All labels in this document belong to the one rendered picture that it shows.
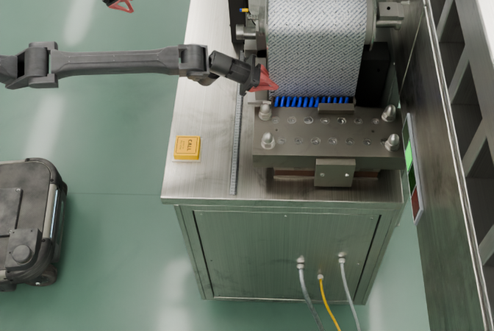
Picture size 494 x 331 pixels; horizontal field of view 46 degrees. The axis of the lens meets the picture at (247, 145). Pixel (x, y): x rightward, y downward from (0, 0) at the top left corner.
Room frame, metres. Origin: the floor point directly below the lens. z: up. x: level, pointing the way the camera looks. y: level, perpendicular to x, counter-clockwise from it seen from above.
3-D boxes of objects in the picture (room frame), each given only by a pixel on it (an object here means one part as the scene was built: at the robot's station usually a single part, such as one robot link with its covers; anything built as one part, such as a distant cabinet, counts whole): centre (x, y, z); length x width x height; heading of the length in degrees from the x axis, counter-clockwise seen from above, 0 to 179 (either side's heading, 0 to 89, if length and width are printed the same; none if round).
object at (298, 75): (1.01, -0.19, 1.10); 0.23 x 0.01 x 0.18; 84
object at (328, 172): (0.79, -0.22, 0.96); 0.10 x 0.03 x 0.11; 84
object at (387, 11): (1.05, -0.37, 1.28); 0.06 x 0.05 x 0.02; 84
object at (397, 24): (1.05, -0.37, 1.25); 0.07 x 0.04 x 0.04; 84
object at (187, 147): (0.95, 0.17, 0.91); 0.07 x 0.07 x 0.02; 84
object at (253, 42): (1.12, -0.04, 1.05); 0.06 x 0.05 x 0.31; 84
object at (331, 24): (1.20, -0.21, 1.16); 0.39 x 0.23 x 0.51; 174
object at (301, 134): (0.89, -0.22, 1.00); 0.40 x 0.16 x 0.06; 84
